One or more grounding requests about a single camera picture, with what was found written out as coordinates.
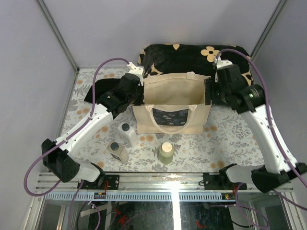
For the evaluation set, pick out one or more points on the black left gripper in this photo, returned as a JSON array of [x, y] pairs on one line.
[[140, 100]]

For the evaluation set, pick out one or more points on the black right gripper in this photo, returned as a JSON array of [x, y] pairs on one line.
[[210, 86]]

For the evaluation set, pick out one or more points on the beige canvas tote bag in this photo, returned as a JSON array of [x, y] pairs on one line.
[[173, 104]]

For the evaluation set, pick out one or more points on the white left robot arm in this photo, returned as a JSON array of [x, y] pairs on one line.
[[59, 155]]

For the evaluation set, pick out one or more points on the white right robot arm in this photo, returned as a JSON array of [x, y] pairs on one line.
[[280, 166]]

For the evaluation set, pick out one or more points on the black floral plush pillow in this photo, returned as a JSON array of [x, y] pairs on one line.
[[159, 59]]

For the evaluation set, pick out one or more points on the white bottle black cap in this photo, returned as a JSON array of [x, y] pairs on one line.
[[128, 134]]

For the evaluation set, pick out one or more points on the floral table cloth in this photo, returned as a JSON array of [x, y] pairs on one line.
[[225, 139]]

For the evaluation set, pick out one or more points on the clear beige bottle black cap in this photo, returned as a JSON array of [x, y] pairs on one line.
[[118, 152]]

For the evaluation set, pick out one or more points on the green bottle cream cap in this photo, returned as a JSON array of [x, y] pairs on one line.
[[166, 153]]

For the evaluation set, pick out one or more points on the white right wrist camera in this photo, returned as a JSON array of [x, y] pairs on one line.
[[219, 63]]

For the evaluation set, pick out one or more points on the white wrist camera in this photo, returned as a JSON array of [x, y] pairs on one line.
[[136, 70], [219, 63]]

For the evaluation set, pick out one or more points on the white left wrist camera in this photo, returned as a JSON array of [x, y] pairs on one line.
[[136, 70]]

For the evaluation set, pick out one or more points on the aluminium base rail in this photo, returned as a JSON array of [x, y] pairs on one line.
[[128, 186]]

